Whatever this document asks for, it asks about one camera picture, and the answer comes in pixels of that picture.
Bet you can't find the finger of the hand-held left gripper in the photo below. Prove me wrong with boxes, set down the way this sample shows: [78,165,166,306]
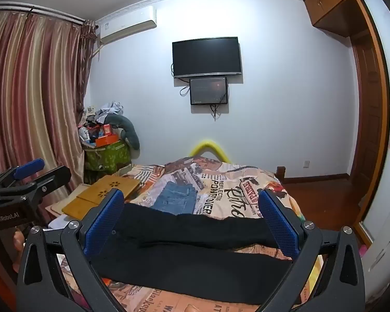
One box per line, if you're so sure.
[0,158,45,190]
[26,165,73,204]

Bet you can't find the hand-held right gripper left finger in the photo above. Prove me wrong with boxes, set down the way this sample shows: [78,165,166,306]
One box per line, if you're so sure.
[16,188,126,312]

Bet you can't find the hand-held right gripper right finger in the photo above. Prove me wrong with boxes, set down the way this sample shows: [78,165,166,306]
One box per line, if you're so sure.
[258,188,366,312]

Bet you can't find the black pants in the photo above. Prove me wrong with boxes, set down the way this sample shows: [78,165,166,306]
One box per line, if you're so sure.
[91,203,295,306]

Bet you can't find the bamboo lap table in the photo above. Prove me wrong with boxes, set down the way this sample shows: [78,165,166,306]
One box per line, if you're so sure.
[62,175,141,222]

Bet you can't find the newspaper print blanket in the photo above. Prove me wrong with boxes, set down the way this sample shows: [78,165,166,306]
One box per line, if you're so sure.
[52,156,324,312]

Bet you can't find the striped pink beige curtain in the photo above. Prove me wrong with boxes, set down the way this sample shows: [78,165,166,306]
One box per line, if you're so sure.
[0,11,85,222]

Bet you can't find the orange box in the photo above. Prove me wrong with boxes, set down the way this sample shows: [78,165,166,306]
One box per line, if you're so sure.
[95,135,117,148]

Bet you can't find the pile of clothes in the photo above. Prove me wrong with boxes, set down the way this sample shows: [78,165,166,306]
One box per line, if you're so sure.
[84,101,125,125]

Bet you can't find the grey plush toy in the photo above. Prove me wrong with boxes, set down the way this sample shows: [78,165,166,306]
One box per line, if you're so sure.
[107,114,140,152]

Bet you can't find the white appliance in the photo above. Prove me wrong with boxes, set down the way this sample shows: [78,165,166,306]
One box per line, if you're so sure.
[361,194,390,301]

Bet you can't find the yellow foam tube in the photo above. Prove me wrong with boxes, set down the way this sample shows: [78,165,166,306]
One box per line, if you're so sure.
[189,139,230,162]

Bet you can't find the brown patterned curtain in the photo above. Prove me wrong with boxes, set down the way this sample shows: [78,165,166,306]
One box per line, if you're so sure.
[76,19,97,127]

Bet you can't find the white air conditioner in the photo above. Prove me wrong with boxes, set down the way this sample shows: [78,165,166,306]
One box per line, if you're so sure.
[96,5,157,45]

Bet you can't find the wooden overhead cabinet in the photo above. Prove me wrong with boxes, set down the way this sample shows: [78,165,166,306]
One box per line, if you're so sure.
[303,0,372,38]

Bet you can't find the small black wall screen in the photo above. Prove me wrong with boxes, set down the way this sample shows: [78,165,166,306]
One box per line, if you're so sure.
[189,76,229,106]

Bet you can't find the white curtain rail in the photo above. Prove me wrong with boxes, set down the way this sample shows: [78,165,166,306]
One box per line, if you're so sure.
[0,2,87,26]

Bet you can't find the black wall television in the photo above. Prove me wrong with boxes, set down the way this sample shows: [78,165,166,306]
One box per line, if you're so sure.
[172,37,242,79]

